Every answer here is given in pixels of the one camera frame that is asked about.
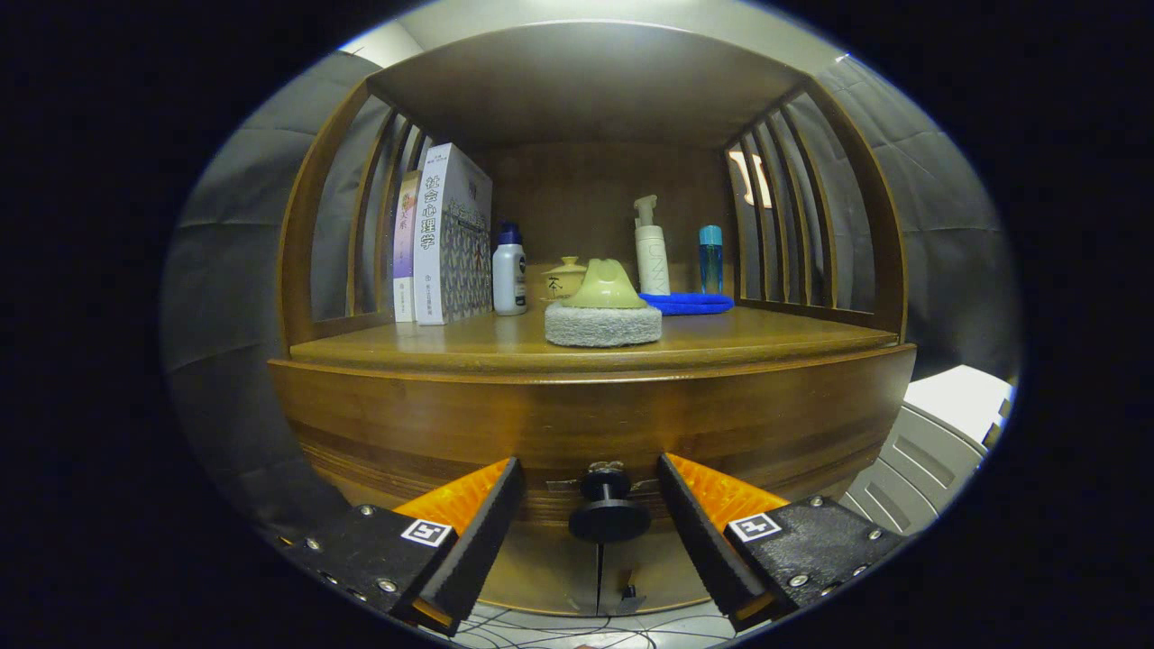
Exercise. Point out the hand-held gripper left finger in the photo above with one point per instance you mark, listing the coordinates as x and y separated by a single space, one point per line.
482 532

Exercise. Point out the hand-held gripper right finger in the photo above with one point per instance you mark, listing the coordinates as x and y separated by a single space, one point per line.
696 532

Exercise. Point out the black drawer knob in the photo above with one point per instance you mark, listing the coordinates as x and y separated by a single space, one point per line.
609 520

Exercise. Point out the wooden drawer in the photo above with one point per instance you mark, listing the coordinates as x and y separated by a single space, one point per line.
433 424

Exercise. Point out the wooden cabinet door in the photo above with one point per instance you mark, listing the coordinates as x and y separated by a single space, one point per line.
649 568
541 577

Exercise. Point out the wooden countertop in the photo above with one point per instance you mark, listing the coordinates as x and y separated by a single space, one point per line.
433 342

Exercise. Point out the white plastic drawer unit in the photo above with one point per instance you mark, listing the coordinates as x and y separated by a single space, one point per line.
956 397

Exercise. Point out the wooden cabinet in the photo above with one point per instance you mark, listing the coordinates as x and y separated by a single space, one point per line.
586 81

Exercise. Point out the small black door latch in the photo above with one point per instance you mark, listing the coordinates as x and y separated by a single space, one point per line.
628 599

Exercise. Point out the folded blue cloth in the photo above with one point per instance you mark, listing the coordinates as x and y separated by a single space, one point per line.
694 304

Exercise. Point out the white bottle blue cap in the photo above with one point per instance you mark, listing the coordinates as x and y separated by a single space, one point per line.
509 279

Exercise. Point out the yellow lidded teacup with saucer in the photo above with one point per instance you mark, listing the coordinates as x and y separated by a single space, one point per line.
561 281

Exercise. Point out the clear blue bottle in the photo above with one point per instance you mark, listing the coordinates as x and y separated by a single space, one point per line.
710 266

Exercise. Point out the white pump bottle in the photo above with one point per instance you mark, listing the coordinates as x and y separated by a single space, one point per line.
654 261

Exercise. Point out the thin purple book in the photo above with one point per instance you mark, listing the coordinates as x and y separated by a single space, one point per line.
406 252

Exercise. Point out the thick white patterned book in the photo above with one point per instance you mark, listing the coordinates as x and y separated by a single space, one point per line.
451 243

